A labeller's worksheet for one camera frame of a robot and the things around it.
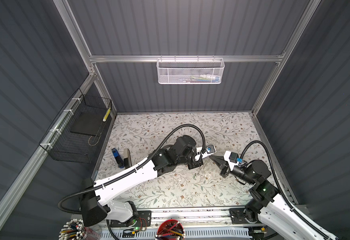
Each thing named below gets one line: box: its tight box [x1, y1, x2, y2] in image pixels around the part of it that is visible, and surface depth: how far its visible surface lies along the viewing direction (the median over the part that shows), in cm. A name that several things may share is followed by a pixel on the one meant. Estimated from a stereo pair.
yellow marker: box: [102, 107, 111, 122], surface depth 83 cm
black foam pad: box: [70, 112, 107, 137], surface depth 76 cm
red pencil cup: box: [155, 219, 186, 240], surface depth 62 cm
